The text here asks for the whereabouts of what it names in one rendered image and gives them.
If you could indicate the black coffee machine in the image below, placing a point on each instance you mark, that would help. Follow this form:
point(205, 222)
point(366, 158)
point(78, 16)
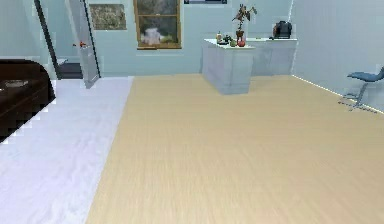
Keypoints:
point(282, 30)

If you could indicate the green round fruit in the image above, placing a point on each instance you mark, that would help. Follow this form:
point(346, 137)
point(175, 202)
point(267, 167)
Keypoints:
point(232, 42)

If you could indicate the pale grey room door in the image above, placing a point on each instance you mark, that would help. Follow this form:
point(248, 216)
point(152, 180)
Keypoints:
point(83, 40)

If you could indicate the dark blue wall frame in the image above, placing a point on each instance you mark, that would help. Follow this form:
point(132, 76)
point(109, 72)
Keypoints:
point(205, 1)

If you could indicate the dark brown sofa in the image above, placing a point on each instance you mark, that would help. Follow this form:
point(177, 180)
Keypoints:
point(20, 93)

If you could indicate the potted house plant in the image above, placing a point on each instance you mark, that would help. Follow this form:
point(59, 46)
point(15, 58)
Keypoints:
point(241, 20)

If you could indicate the pale grey kitchen counter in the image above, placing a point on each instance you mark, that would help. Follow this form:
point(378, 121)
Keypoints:
point(230, 66)

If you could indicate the blue office chair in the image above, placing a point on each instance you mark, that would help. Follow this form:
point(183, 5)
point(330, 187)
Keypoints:
point(363, 83)

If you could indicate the small pale bottle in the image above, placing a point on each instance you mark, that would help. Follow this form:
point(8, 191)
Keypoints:
point(219, 37)

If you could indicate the framed olive wall picture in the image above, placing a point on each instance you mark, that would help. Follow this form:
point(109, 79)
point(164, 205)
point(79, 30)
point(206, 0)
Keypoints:
point(107, 16)

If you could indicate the red round fruit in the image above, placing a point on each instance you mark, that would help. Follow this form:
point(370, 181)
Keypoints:
point(241, 43)

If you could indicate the wooden framed window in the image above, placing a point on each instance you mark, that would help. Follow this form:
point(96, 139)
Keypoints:
point(158, 24)

